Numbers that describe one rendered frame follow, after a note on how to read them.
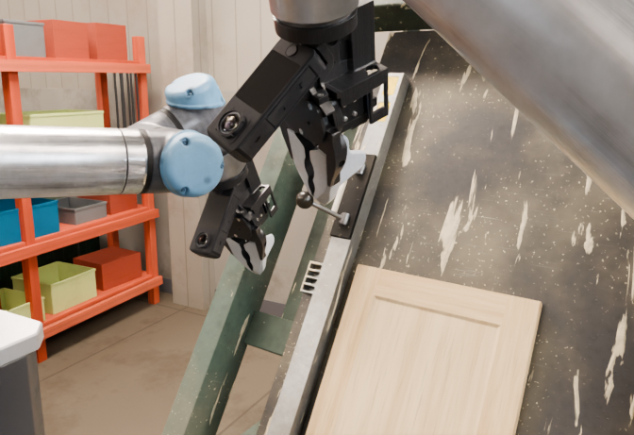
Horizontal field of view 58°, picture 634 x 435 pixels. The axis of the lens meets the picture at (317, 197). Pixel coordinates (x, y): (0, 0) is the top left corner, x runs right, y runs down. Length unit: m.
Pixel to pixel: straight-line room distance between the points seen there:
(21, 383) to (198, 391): 0.95
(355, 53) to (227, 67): 3.58
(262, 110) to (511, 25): 0.29
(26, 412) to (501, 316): 0.86
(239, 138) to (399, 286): 0.75
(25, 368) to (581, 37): 0.34
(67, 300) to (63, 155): 3.44
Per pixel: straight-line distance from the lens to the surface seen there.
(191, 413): 1.34
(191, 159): 0.66
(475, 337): 1.11
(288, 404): 1.21
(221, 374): 1.37
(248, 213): 0.91
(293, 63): 0.50
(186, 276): 4.43
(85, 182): 0.65
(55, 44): 3.89
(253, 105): 0.50
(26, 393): 0.40
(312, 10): 0.47
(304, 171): 0.59
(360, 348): 1.18
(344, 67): 0.53
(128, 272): 4.42
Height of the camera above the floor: 1.68
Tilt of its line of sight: 12 degrees down
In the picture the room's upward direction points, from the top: straight up
